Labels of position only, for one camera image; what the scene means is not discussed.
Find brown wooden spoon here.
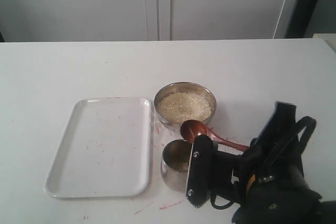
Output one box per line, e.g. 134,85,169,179
180,120,249,152

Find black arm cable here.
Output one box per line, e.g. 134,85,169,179
209,115,318,211

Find white rectangular plastic tray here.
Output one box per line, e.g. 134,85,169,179
44,97,153,198

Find white cabinet doors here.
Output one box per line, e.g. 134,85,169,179
1,0,285,41

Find wide steel bowl with rice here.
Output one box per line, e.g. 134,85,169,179
154,82,217,128

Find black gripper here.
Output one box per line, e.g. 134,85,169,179
209,101,305,208

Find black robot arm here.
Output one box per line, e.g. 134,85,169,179
209,102,335,223

